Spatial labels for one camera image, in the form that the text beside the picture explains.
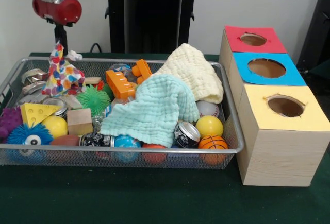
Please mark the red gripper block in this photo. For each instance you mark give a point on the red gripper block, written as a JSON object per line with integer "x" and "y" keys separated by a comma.
{"x": 56, "y": 10}

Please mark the colourful patterned cloth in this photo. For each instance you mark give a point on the colourful patterned cloth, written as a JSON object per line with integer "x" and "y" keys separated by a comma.
{"x": 62, "y": 77}

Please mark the mint green waffle cloth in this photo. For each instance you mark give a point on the mint green waffle cloth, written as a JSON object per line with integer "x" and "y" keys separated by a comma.
{"x": 149, "y": 110}

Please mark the cream white waffle cloth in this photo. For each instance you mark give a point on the cream white waffle cloth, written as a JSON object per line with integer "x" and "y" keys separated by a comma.
{"x": 190, "y": 69}

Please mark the shallow clear mesh bin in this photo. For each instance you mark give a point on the shallow clear mesh bin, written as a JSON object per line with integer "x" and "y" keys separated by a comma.
{"x": 77, "y": 157}

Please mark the wooden box with three holes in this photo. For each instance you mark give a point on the wooden box with three holes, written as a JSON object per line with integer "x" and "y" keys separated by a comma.
{"x": 278, "y": 157}

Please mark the green spiky ball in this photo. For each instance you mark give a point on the green spiky ball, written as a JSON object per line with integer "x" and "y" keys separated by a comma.
{"x": 95, "y": 100}

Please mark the yellow cheese wedge toy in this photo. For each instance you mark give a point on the yellow cheese wedge toy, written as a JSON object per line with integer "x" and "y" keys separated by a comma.
{"x": 36, "y": 112}

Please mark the plain wooden block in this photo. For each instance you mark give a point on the plain wooden block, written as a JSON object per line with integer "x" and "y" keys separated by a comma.
{"x": 80, "y": 122}

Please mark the purple spiky toy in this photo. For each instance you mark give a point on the purple spiky toy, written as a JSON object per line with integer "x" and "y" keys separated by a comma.
{"x": 9, "y": 119}

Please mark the blue spiky ball with eye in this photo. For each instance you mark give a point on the blue spiky ball with eye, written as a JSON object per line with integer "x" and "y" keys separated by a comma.
{"x": 19, "y": 135}

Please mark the blue globe ball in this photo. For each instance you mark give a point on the blue globe ball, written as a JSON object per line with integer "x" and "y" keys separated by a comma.
{"x": 126, "y": 141}

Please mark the white baseball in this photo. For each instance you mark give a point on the white baseball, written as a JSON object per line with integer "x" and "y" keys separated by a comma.
{"x": 208, "y": 109}

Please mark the yellow ball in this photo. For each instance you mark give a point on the yellow ball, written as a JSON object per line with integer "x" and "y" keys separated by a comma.
{"x": 209, "y": 126}

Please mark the dark green table cloth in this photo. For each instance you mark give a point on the dark green table cloth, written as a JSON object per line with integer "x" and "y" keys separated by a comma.
{"x": 129, "y": 198}
{"x": 323, "y": 68}

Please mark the small orange basketball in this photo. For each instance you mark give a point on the small orange basketball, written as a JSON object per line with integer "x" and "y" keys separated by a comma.
{"x": 213, "y": 142}

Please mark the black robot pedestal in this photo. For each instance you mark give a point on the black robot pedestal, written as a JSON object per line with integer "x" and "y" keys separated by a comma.
{"x": 144, "y": 15}

